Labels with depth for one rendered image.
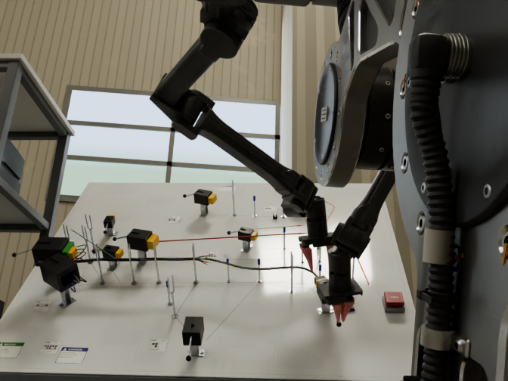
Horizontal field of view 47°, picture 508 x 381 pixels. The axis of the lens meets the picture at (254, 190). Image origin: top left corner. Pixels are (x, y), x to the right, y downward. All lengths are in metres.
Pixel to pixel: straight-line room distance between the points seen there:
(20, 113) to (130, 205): 0.53
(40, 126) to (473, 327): 2.22
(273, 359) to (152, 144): 3.12
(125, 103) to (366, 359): 3.48
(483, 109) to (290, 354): 1.33
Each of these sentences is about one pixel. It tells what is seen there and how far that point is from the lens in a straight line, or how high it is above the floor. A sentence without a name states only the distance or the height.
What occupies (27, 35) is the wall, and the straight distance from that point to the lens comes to 5.23.
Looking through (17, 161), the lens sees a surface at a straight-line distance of 2.19.
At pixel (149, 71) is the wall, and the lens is 4.86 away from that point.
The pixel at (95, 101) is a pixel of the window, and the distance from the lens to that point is 4.72.
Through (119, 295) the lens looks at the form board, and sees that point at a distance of 1.81.
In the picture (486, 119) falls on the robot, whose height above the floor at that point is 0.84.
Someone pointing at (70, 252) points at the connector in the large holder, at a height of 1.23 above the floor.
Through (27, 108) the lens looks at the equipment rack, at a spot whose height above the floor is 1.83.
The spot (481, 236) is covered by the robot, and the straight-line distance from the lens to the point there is 0.28.
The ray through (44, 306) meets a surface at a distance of 1.84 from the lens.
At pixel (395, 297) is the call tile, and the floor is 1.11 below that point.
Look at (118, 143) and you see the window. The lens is 4.51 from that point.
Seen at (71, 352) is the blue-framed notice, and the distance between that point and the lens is 1.66.
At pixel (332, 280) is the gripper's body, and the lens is 1.49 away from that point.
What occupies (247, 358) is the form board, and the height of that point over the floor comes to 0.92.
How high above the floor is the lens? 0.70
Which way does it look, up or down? 24 degrees up
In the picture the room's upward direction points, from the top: 2 degrees clockwise
